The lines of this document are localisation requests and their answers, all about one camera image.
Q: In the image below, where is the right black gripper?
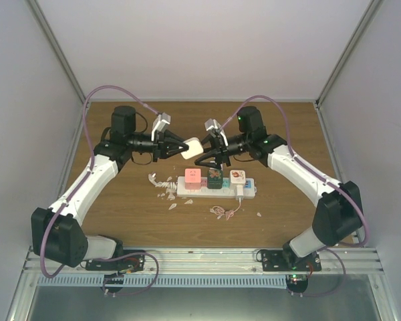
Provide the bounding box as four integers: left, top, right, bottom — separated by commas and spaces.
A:
192, 133, 251, 170

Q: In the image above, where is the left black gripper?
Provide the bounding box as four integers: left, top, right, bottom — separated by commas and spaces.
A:
128, 130, 189, 163

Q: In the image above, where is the white rounded square adapter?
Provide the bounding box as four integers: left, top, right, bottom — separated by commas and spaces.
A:
181, 137, 204, 160

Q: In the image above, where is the green dragon cube adapter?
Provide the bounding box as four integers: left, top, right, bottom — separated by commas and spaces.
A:
207, 169, 223, 189

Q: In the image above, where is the pink cube socket adapter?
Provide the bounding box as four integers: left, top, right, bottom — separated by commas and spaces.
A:
184, 168, 202, 184

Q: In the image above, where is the white cube adapter red print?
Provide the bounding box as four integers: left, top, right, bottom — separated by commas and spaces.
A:
229, 170, 246, 185

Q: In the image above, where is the white power strip cord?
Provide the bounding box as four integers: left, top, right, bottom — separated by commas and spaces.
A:
146, 172, 178, 190

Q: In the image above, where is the white power strip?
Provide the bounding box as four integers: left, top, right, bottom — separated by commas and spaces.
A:
176, 177, 257, 199

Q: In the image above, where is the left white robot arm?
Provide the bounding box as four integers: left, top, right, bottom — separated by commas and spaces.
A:
31, 106, 188, 270

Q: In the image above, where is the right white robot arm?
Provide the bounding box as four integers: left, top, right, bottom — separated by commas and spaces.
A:
195, 106, 366, 271

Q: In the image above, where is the white usb charger plug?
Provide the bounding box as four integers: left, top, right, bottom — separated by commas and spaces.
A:
235, 185, 244, 201

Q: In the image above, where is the white paper scrap pile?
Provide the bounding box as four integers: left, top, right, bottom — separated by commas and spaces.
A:
154, 177, 178, 210

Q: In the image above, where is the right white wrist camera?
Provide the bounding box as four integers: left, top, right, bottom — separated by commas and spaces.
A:
205, 118, 227, 144

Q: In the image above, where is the pink coiled usb cable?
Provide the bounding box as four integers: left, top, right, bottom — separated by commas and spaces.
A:
209, 199, 244, 221

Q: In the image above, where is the aluminium front rail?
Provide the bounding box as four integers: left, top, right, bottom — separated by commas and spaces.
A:
23, 245, 384, 274

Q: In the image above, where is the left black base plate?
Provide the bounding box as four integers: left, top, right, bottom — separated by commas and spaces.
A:
80, 249, 146, 274

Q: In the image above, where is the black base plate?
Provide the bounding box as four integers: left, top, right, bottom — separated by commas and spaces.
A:
255, 249, 322, 272
80, 249, 146, 274

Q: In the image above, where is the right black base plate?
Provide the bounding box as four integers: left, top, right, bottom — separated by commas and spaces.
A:
255, 249, 322, 272

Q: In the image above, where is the grey slotted cable duct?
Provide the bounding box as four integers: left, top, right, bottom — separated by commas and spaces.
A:
37, 274, 287, 289

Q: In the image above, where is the left aluminium frame post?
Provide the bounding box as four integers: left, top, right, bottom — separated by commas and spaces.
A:
25, 0, 86, 105

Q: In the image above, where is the aluminium frame post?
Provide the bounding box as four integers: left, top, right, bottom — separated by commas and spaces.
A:
315, 0, 383, 108
25, 0, 86, 105

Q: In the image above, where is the right aluminium frame post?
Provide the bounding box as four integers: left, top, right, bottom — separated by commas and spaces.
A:
315, 0, 383, 108

